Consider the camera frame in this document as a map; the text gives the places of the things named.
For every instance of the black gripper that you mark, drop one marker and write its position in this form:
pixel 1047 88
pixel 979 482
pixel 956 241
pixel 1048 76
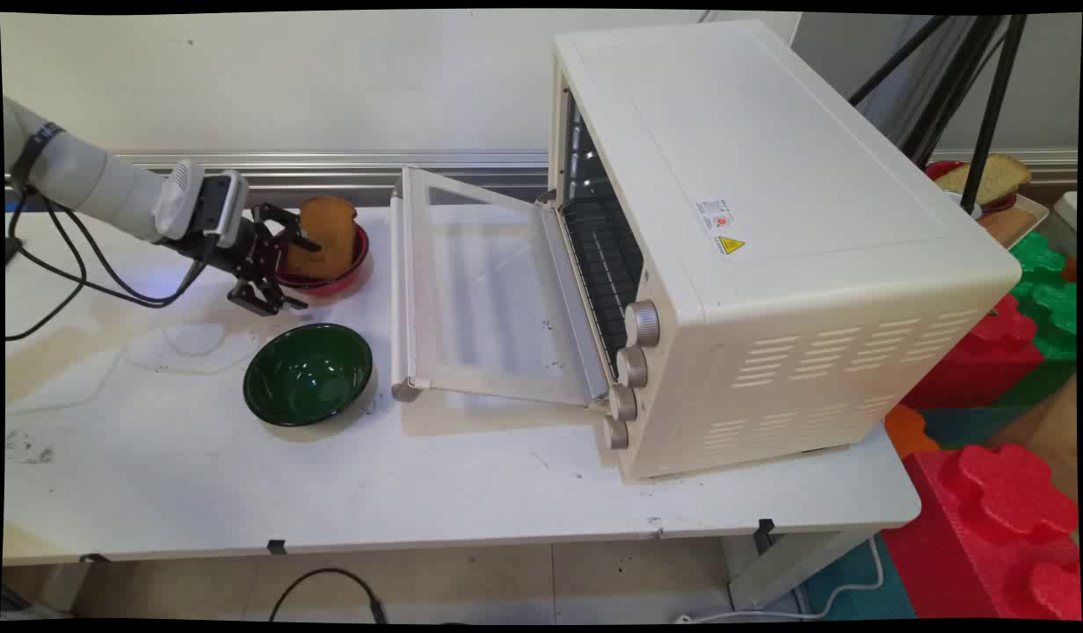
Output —
pixel 253 251

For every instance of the toasted bread slice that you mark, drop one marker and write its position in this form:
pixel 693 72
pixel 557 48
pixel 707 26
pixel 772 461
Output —
pixel 329 237

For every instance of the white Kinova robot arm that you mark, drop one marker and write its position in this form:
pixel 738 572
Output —
pixel 93 176

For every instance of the red bowl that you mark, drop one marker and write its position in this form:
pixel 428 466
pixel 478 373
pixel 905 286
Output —
pixel 352 268

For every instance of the dark green bowl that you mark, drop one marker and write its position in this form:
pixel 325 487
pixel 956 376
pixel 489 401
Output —
pixel 308 376

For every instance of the glass oven door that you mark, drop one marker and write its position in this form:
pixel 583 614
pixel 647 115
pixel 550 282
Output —
pixel 484 290

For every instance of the large silver oven knob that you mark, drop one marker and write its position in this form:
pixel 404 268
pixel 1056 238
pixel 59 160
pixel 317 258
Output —
pixel 643 323

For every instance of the yellow warning sticker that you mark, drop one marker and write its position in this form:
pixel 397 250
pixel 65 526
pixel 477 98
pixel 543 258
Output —
pixel 722 227

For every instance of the cream toaster oven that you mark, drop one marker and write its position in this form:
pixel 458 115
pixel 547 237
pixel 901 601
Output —
pixel 788 229

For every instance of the white table leg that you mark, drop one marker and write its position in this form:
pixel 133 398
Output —
pixel 796 567

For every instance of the orange foam block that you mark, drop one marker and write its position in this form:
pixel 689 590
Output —
pixel 909 431

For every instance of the red plate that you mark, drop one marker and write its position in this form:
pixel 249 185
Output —
pixel 941 168

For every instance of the teal foam floor mat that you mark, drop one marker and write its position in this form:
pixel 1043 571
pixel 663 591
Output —
pixel 867 589

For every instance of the black tripod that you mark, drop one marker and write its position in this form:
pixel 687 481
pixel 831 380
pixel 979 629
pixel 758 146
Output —
pixel 981 105

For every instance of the bread slice with brown crust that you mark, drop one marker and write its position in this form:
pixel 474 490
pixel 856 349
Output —
pixel 999 176

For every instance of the white tray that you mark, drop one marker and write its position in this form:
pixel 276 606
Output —
pixel 1016 224

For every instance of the large red foam block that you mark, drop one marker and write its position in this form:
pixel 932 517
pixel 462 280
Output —
pixel 999 536

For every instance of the green foam block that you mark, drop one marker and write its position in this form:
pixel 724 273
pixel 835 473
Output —
pixel 1051 299

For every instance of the aluminium wall rail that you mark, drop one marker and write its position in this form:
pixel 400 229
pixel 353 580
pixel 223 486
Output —
pixel 374 160

